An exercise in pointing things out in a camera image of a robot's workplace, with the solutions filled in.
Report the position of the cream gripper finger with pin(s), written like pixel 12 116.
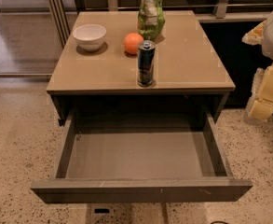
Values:
pixel 260 105
pixel 254 37

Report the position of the dark redbull can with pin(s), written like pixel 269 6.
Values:
pixel 146 62

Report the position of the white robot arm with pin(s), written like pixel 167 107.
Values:
pixel 267 50

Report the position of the open grey top drawer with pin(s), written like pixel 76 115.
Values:
pixel 140 158

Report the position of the tan top cabinet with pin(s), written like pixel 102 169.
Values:
pixel 185 62

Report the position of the green snack bag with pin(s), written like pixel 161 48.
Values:
pixel 150 19

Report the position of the orange ball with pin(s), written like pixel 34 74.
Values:
pixel 131 42

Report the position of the white ceramic bowl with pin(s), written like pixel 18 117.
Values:
pixel 89 37

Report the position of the metal railing posts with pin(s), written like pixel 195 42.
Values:
pixel 58 14

